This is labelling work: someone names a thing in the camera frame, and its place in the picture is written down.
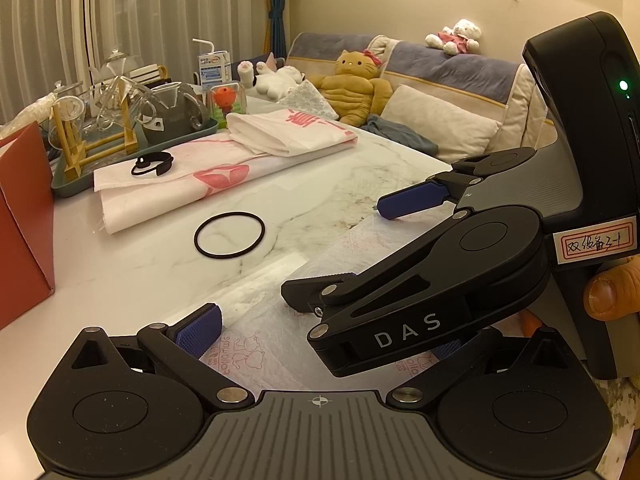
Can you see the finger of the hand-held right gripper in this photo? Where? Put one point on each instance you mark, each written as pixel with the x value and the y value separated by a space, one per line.
pixel 350 310
pixel 410 200

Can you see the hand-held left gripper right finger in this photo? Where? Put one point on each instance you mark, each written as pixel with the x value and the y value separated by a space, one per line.
pixel 449 350

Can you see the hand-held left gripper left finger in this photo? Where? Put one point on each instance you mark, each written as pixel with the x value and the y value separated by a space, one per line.
pixel 200 330

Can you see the white pink-printed shopping bag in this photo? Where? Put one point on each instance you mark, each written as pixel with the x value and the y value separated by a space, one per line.
pixel 280 345

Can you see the black rubber band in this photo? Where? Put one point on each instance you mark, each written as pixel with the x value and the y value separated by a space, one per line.
pixel 196 239

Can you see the large white pink folded bag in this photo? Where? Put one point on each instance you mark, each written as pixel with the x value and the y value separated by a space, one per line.
pixel 150 195

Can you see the small folded bag red print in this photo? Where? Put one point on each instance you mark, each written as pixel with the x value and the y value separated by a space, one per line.
pixel 280 132

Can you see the clear plastic bag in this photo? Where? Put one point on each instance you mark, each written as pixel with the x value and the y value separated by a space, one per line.
pixel 25 120

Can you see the person's right hand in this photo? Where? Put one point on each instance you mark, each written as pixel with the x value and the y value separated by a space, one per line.
pixel 610 292

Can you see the grey blue garment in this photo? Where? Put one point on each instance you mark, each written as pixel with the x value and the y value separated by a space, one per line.
pixel 400 132

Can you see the cream pillow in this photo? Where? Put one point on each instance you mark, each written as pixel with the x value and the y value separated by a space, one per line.
pixel 440 120

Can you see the yellow plush cat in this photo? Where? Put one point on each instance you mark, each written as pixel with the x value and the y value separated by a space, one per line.
pixel 350 95

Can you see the grey blue sofa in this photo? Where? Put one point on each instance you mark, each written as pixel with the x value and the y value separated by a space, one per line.
pixel 450 67

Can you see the white plush toy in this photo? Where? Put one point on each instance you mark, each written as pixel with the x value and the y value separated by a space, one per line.
pixel 310 102

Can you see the white teddy bear pink dress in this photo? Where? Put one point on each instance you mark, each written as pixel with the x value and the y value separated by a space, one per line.
pixel 457 35

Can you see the white plush cat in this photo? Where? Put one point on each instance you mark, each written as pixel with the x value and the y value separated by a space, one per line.
pixel 275 82

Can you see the green tray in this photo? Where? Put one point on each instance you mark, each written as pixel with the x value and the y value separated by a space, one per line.
pixel 62 190

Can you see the red cardboard box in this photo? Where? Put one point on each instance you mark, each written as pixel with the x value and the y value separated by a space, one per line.
pixel 20 240

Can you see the orange toy in clear box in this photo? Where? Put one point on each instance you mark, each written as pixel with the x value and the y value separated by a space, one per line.
pixel 225 97

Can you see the glass coffee server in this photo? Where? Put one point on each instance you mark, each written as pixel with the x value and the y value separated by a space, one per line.
pixel 170 120

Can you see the milk carton with straw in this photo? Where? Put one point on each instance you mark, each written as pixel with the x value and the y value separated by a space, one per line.
pixel 215 67

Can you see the blue curtain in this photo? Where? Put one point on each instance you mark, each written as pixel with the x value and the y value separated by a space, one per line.
pixel 277 5

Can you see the glass cup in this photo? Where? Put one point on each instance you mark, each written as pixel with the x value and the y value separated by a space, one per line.
pixel 70 115
pixel 117 105

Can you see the striped mug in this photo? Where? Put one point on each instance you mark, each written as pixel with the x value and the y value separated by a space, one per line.
pixel 147 74

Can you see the glass lidded jar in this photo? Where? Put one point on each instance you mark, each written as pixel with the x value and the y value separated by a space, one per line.
pixel 62 91

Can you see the glass teapot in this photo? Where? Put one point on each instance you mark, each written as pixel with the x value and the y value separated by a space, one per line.
pixel 116 65

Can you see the white sheer curtain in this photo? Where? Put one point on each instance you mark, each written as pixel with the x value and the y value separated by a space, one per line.
pixel 125 10

